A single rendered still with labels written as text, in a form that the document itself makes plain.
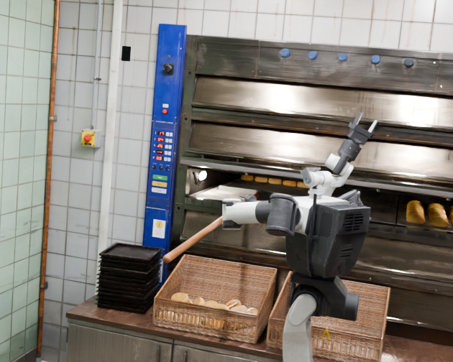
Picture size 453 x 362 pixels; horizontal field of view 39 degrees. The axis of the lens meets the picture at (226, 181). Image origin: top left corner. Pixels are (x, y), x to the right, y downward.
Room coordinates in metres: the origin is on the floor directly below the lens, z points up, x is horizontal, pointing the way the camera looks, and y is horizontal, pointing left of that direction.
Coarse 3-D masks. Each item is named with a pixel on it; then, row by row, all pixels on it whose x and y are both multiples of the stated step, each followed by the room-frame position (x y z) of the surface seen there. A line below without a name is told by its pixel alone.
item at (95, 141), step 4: (84, 132) 3.78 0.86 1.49; (88, 132) 3.77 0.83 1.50; (92, 132) 3.77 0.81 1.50; (96, 132) 3.77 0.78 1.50; (100, 132) 3.81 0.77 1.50; (92, 136) 3.77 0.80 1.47; (96, 136) 3.77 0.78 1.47; (100, 136) 3.81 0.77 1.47; (92, 140) 3.77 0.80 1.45; (96, 140) 3.77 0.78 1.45; (100, 140) 3.81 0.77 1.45; (84, 144) 3.78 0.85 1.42; (88, 144) 3.77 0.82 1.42; (92, 144) 3.77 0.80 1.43; (96, 144) 3.77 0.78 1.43; (100, 144) 3.82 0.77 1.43
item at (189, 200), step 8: (192, 200) 3.67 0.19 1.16; (200, 200) 3.66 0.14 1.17; (208, 200) 3.65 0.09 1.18; (216, 200) 3.66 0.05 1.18; (376, 224) 3.40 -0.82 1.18; (384, 224) 3.40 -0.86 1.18; (392, 224) 3.42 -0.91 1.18; (392, 232) 3.38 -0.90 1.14; (400, 232) 3.37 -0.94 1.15; (408, 232) 3.36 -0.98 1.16; (416, 232) 3.35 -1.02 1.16; (424, 232) 3.34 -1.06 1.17; (432, 232) 3.33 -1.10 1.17; (440, 232) 3.32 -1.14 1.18; (448, 232) 3.34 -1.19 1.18; (448, 240) 3.30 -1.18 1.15
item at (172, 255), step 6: (258, 192) 3.90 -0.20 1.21; (216, 222) 2.93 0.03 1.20; (204, 228) 2.77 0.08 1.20; (210, 228) 2.81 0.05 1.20; (198, 234) 2.65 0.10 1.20; (204, 234) 2.71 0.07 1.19; (192, 240) 2.55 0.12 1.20; (198, 240) 2.63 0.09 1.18; (180, 246) 2.42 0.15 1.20; (186, 246) 2.46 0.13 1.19; (174, 252) 2.33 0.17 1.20; (180, 252) 2.39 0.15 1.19; (168, 258) 2.27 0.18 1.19; (174, 258) 2.32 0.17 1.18
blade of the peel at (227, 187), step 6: (222, 186) 4.08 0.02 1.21; (228, 186) 4.24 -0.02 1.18; (234, 186) 4.27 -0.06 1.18; (240, 186) 4.29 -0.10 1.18; (246, 186) 4.31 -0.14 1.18; (252, 186) 4.34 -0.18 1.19; (258, 186) 4.36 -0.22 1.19; (246, 192) 4.04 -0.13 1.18; (252, 192) 4.03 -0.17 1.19; (264, 192) 4.01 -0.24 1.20; (270, 192) 4.00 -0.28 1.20; (276, 192) 4.00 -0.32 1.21; (282, 192) 4.17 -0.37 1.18; (288, 192) 4.20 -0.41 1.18; (294, 192) 4.22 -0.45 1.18; (300, 192) 4.24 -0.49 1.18; (306, 192) 4.27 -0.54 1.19
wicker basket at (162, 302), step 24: (216, 264) 3.58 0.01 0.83; (240, 264) 3.55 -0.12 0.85; (168, 288) 3.39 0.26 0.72; (192, 288) 3.57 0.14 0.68; (216, 288) 3.54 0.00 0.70; (240, 288) 3.51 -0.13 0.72; (264, 288) 3.49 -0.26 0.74; (192, 312) 3.14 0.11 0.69; (216, 312) 3.11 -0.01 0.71; (240, 312) 3.08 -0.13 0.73; (264, 312) 3.22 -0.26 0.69; (216, 336) 3.10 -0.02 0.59; (240, 336) 3.08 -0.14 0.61
